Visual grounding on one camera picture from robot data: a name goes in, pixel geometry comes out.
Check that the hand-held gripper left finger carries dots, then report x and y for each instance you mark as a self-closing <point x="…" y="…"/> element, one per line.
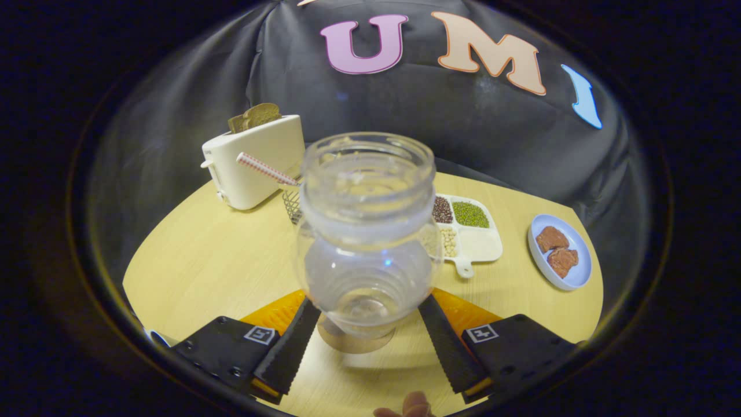
<point x="289" y="347"/>

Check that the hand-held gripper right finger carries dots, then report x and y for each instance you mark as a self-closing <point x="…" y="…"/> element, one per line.
<point x="448" y="347"/>

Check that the white cup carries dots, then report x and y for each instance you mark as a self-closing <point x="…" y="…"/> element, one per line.
<point x="157" y="337"/>

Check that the clear plastic bottle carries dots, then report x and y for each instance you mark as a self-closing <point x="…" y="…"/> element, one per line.
<point x="367" y="231"/>

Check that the pile of pale soybeans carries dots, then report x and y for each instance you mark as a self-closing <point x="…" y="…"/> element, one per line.
<point x="448" y="242"/>

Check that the white divided tray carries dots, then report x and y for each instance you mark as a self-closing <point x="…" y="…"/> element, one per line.
<point x="477" y="243"/>

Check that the wooden table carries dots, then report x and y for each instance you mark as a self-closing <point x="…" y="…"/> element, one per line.
<point x="202" y="260"/>

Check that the pile of green beans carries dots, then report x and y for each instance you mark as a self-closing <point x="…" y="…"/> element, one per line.
<point x="470" y="214"/>

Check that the pile of red beans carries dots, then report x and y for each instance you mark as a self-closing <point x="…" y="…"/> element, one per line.
<point x="442" y="209"/>

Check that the brown meat piece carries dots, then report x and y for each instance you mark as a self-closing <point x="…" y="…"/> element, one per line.
<point x="562" y="262"/>
<point x="551" y="238"/>

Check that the light blue plate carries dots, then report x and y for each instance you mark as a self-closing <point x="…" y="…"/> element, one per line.
<point x="570" y="231"/>

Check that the red striped straw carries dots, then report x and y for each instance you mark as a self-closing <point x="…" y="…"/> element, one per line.
<point x="263" y="168"/>

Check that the white toaster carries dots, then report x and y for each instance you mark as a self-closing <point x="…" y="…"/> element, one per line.
<point x="255" y="168"/>

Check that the brown bread slice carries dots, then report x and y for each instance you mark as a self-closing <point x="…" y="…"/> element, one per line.
<point x="263" y="114"/>
<point x="235" y="123"/>

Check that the black backdrop cloth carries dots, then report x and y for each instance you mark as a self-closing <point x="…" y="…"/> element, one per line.
<point x="405" y="116"/>

